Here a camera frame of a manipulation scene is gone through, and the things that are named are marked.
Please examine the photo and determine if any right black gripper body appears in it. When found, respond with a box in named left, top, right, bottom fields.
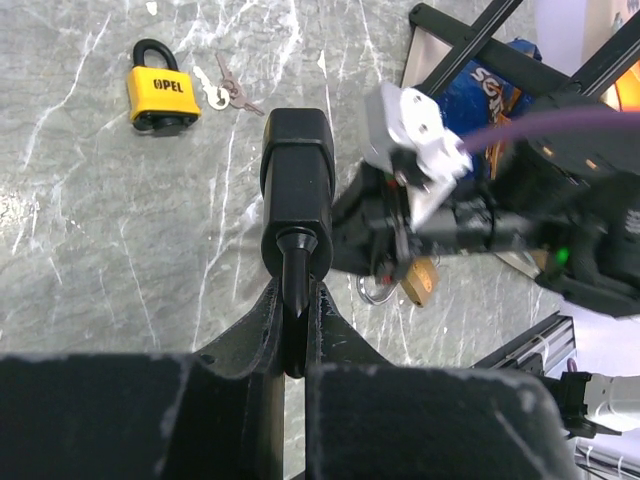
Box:
left=332, top=162, right=530, bottom=278

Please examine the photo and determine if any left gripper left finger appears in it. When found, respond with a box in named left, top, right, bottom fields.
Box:
left=1, top=280, right=284, bottom=479

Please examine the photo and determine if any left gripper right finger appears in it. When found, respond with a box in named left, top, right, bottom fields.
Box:
left=305, top=284, right=579, bottom=479

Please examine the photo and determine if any brass padlock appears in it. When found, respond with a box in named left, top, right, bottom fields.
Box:
left=356, top=257, right=439, bottom=308

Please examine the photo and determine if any yellow padlock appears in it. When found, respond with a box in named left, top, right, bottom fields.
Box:
left=126, top=38, right=201, bottom=136

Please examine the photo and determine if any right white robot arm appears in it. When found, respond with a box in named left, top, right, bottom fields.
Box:
left=332, top=93, right=639, bottom=318

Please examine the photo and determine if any blue snack bag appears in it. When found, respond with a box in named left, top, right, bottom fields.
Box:
left=434, top=39, right=544, bottom=181

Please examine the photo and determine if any black tiered shelf rack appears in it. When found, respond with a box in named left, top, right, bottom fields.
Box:
left=401, top=0, right=639, bottom=100

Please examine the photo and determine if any small key ring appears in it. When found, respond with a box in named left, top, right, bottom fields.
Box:
left=192, top=52, right=266, bottom=117

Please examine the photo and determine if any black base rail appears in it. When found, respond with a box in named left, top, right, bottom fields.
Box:
left=473, top=313, right=576, bottom=376

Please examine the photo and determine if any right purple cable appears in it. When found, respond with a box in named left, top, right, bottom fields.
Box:
left=462, top=105, right=640, bottom=156

